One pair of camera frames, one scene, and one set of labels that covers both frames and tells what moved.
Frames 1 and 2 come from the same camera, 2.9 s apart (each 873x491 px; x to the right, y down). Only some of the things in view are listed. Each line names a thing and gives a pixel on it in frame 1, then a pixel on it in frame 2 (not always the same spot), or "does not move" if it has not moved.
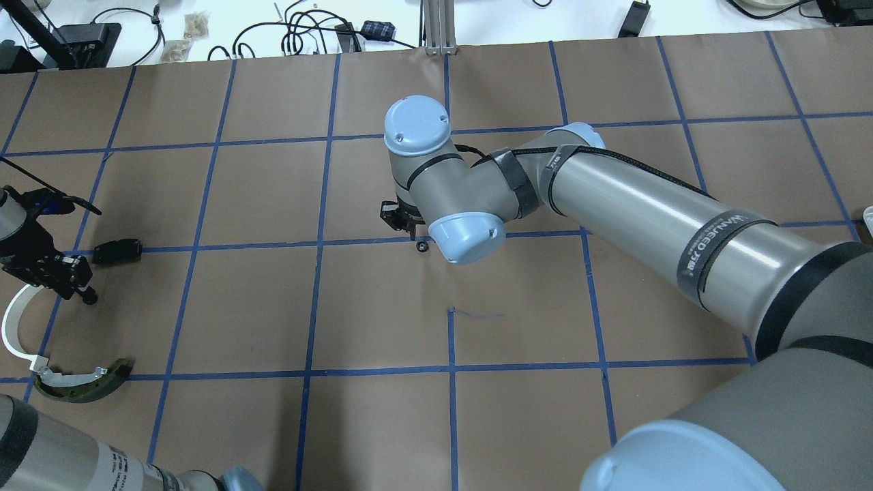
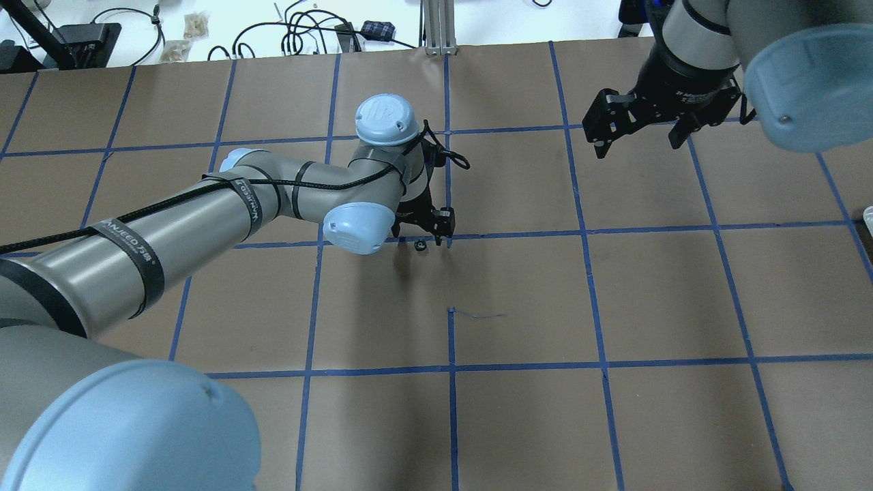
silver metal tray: x=867 y=217 does not move
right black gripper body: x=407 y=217 to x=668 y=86
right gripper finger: x=387 y=213 to x=610 y=115
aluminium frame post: x=440 y=30 does not move
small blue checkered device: x=380 y=31 does not move
